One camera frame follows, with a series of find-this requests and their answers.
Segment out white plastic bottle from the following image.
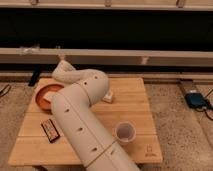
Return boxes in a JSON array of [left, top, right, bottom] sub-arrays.
[[103, 90, 113, 103]]

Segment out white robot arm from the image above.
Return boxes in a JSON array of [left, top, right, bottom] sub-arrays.
[[51, 60, 140, 171]]

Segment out wooden table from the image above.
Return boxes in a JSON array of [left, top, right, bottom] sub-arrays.
[[8, 78, 163, 166]]

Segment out orange round bowl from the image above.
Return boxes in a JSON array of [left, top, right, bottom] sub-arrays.
[[35, 84, 63, 110]]

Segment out white sponge block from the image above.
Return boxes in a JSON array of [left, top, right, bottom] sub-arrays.
[[43, 91, 54, 102]]

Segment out dark chocolate bar wrapper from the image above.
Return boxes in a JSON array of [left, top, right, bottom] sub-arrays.
[[41, 119, 60, 143]]

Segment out blue power box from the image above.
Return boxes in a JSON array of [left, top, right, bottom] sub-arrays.
[[185, 93, 207, 108]]

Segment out grey metal rail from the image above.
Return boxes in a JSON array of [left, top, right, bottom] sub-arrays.
[[0, 47, 213, 67]]

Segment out black table leg post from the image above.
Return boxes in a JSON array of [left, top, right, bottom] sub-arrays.
[[28, 66, 41, 87]]

